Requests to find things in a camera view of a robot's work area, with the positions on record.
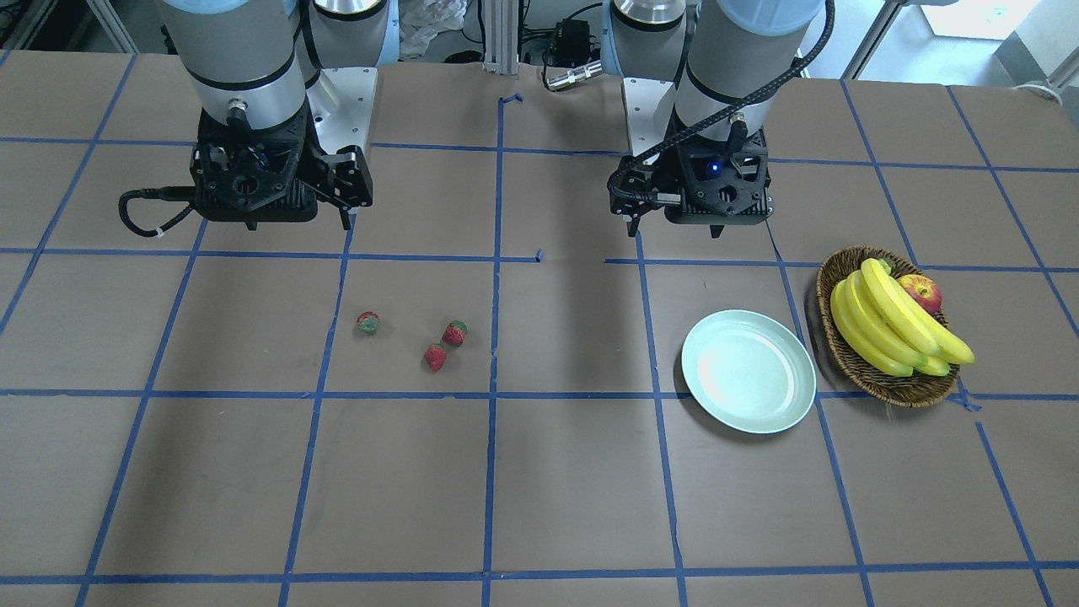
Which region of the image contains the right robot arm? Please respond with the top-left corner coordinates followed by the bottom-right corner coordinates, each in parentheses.
top-left (118, 1), bottom-right (400, 238)

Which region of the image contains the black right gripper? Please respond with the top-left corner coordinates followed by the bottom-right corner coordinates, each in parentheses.
top-left (190, 107), bottom-right (373, 231)

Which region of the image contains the woven wicker basket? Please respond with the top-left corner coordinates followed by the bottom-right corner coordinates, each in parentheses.
top-left (807, 246), bottom-right (960, 408)

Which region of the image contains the aluminium frame post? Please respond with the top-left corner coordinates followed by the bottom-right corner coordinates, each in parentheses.
top-left (480, 0), bottom-right (520, 79)

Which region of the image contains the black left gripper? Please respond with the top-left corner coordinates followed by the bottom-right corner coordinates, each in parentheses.
top-left (609, 121), bottom-right (771, 239)

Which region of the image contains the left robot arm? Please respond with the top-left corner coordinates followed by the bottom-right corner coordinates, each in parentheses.
top-left (601, 1), bottom-right (834, 238)

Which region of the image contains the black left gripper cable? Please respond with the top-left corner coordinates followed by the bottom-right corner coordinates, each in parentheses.
top-left (609, 0), bottom-right (837, 212)

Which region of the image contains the yellow banana bunch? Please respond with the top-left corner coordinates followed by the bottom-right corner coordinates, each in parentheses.
top-left (827, 257), bottom-right (975, 378)

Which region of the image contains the light green plate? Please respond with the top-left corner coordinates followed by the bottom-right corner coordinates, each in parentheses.
top-left (679, 309), bottom-right (817, 434)

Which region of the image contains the red strawberry green top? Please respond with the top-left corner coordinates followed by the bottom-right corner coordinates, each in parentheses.
top-left (355, 311), bottom-right (381, 336)

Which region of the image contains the red yellow apple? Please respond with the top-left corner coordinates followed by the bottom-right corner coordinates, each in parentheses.
top-left (897, 274), bottom-right (942, 316)

